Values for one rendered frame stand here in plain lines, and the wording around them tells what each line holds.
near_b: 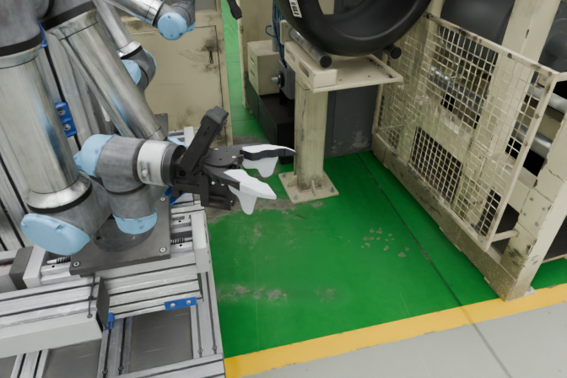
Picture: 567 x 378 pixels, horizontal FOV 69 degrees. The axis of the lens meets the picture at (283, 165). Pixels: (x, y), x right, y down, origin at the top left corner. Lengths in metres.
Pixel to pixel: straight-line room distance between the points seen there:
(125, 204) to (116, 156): 0.10
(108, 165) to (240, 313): 1.15
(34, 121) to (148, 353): 0.92
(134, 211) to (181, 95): 1.49
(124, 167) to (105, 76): 0.19
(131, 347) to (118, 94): 0.92
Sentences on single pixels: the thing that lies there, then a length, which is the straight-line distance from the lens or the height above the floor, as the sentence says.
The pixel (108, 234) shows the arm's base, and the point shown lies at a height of 0.77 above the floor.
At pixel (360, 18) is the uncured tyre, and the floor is 0.96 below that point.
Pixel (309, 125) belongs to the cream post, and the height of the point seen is 0.43.
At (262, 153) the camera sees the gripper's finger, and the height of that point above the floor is 1.06.
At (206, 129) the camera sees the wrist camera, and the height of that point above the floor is 1.13.
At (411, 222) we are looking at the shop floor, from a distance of 2.21.
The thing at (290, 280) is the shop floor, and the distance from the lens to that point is 1.87.
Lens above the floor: 1.44
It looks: 35 degrees down
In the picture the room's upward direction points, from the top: straight up
